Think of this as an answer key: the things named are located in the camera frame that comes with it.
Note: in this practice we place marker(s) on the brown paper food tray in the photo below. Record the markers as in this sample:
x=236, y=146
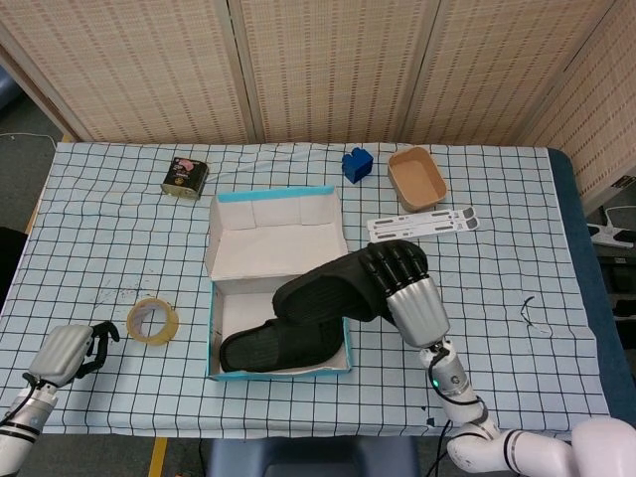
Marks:
x=417, y=181

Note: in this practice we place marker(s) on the black rubber slipper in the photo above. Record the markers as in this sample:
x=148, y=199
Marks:
x=268, y=348
x=328, y=293

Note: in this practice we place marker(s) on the light blue checked tablecloth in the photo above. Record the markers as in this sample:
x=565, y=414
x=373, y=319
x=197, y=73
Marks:
x=99, y=238

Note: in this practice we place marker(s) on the black food tin can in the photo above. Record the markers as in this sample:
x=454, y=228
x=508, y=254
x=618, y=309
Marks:
x=185, y=176

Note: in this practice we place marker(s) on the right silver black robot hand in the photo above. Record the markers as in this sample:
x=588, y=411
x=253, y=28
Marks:
x=417, y=308

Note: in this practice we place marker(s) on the yellowish packing tape roll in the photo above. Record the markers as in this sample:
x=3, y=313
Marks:
x=166, y=335

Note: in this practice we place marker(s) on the teal white cardboard shoe box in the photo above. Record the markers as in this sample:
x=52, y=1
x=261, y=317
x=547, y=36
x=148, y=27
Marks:
x=273, y=248

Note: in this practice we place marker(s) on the beige woven folding screen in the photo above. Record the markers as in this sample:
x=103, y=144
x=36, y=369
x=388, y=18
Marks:
x=323, y=64

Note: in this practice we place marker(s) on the blue grey chair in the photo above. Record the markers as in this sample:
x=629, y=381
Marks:
x=308, y=459

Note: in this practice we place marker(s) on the blue toy block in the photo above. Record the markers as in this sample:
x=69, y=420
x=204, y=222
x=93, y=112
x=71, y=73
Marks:
x=359, y=166

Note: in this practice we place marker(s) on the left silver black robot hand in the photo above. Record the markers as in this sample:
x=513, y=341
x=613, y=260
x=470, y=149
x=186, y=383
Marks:
x=59, y=353

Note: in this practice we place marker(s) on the white perforated flat strip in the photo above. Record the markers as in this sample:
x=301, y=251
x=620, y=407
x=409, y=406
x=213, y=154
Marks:
x=427, y=229
x=422, y=217

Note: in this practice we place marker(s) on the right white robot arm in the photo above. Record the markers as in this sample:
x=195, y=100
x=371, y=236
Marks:
x=457, y=382

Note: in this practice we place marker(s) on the white floor stand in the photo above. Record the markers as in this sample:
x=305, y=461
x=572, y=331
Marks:
x=613, y=233

